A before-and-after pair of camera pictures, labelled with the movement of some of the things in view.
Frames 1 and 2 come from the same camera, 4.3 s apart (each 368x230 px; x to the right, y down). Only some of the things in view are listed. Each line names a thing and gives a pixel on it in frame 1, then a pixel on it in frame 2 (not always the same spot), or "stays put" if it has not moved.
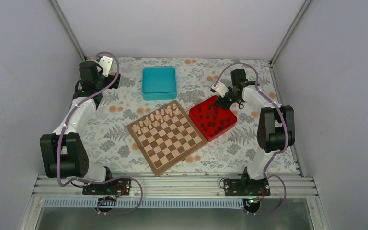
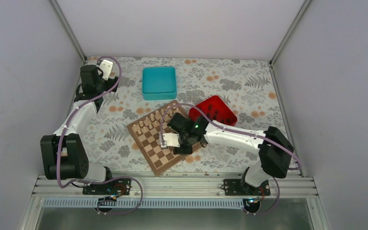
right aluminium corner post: (305, 5) stays put
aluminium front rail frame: (188, 186) stays put
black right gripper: (224, 105) → (187, 151)
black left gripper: (115, 85) stays put
